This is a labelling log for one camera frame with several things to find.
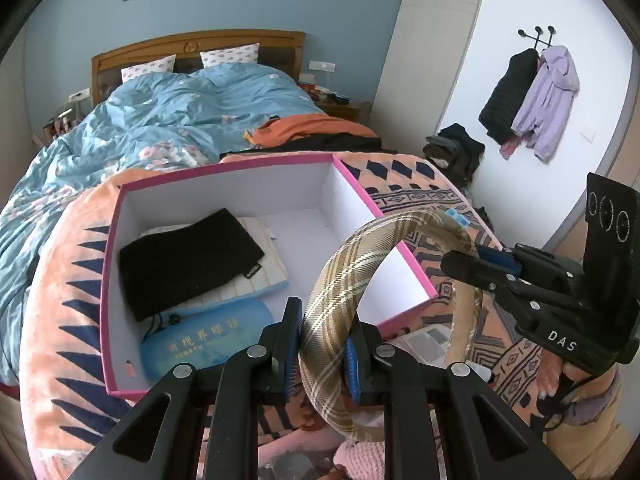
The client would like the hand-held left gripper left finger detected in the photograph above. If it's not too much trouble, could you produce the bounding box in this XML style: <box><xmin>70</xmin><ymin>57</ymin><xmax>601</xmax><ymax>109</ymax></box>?
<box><xmin>67</xmin><ymin>296</ymin><xmax>305</xmax><ymax>480</ymax></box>

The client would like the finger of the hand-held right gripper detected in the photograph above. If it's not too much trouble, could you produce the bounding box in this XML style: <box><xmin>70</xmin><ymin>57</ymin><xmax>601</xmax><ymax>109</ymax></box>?
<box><xmin>475</xmin><ymin>244</ymin><xmax>583</xmax><ymax>286</ymax></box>
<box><xmin>441</xmin><ymin>251</ymin><xmax>581</xmax><ymax>322</ymax></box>

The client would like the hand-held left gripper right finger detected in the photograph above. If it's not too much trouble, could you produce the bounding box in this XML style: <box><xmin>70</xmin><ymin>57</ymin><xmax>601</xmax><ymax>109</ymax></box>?
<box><xmin>345</xmin><ymin>320</ymin><xmax>563</xmax><ymax>480</ymax></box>

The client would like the brown plaid steering wheel cover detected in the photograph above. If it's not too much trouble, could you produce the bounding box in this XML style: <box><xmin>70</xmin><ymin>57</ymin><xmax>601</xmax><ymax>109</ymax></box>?
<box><xmin>299</xmin><ymin>208</ymin><xmax>485</xmax><ymax>443</ymax></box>

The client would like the yellow striped white cloth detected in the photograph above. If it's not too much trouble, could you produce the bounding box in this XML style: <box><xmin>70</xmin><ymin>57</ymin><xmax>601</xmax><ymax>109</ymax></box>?
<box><xmin>140</xmin><ymin>216</ymin><xmax>290</xmax><ymax>311</ymax></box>

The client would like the black fabric pouch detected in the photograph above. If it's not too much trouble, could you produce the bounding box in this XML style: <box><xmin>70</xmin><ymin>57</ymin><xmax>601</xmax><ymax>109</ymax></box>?
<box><xmin>118</xmin><ymin>208</ymin><xmax>266</xmax><ymax>323</ymax></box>

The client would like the pink cardboard box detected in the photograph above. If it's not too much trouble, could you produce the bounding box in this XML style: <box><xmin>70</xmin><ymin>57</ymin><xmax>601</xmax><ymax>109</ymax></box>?
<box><xmin>101</xmin><ymin>154</ymin><xmax>440</xmax><ymax>401</ymax></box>

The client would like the person's right forearm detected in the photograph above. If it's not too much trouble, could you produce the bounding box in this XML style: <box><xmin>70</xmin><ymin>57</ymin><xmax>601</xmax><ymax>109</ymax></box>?
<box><xmin>542</xmin><ymin>355</ymin><xmax>631</xmax><ymax>480</ymax></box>

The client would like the person's right hand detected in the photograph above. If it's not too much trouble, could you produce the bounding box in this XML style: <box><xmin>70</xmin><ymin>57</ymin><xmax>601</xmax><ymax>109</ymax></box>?
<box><xmin>535</xmin><ymin>360</ymin><xmax>606</xmax><ymax>413</ymax></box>

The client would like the white printed leaflet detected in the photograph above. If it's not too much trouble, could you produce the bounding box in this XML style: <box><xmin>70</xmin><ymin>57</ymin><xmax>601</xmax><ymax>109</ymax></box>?
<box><xmin>395</xmin><ymin>324</ymin><xmax>453</xmax><ymax>368</ymax></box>

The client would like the pink knitted bear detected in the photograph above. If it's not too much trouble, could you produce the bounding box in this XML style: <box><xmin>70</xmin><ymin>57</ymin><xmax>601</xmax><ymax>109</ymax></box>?
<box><xmin>332</xmin><ymin>440</ymin><xmax>386</xmax><ymax>480</ymax></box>

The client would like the pink garment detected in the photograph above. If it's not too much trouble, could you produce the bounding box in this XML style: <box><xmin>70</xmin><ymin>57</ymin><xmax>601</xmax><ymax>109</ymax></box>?
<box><xmin>498</xmin><ymin>135</ymin><xmax>526</xmax><ymax>161</ymax></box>

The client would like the dark clothes pile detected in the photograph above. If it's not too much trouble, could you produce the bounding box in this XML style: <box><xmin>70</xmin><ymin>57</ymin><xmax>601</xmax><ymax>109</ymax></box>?
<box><xmin>422</xmin><ymin>122</ymin><xmax>487</xmax><ymax>188</ymax></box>

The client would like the black jacket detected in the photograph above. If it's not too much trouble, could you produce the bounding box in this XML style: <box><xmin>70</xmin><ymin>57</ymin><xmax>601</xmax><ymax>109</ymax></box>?
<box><xmin>478</xmin><ymin>47</ymin><xmax>538</xmax><ymax>145</ymax></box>

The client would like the light purple jacket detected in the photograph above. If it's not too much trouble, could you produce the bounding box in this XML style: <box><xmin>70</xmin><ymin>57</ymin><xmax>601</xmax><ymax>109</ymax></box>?
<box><xmin>510</xmin><ymin>45</ymin><xmax>581</xmax><ymax>163</ymax></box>

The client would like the black garment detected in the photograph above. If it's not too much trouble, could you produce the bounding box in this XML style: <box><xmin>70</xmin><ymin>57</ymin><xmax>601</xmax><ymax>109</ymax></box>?
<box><xmin>219</xmin><ymin>132</ymin><xmax>383</xmax><ymax>158</ymax></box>

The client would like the wooden nightstand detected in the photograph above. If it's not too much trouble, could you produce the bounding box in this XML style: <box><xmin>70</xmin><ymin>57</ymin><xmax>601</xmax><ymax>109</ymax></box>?
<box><xmin>300</xmin><ymin>82</ymin><xmax>368</xmax><ymax>122</ymax></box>

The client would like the orange garment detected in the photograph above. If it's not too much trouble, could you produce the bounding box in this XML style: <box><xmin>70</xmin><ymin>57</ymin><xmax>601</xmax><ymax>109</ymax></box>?
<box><xmin>252</xmin><ymin>114</ymin><xmax>378</xmax><ymax>148</ymax></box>

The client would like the black coat hook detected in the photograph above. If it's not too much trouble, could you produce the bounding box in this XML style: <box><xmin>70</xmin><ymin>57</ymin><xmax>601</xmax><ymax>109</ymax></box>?
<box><xmin>517</xmin><ymin>25</ymin><xmax>557</xmax><ymax>53</ymax></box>

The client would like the orange patterned blanket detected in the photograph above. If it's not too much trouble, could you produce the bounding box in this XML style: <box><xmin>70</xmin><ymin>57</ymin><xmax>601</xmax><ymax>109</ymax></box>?
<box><xmin>20</xmin><ymin>149</ymin><xmax>566</xmax><ymax>480</ymax></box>

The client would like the blue floral duvet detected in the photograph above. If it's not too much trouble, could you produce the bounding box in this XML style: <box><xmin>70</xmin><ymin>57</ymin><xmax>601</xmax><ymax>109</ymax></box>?
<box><xmin>0</xmin><ymin>64</ymin><xmax>326</xmax><ymax>386</ymax></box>

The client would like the white patterned pillow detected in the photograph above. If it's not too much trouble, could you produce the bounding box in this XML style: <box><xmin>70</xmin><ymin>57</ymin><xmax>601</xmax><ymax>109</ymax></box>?
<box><xmin>121</xmin><ymin>54</ymin><xmax>177</xmax><ymax>83</ymax></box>
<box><xmin>200</xmin><ymin>42</ymin><xmax>261</xmax><ymax>67</ymax></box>

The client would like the wooden headboard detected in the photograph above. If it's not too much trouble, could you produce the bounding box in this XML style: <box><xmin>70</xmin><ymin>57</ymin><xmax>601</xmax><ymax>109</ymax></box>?
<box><xmin>91</xmin><ymin>30</ymin><xmax>307</xmax><ymax>106</ymax></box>

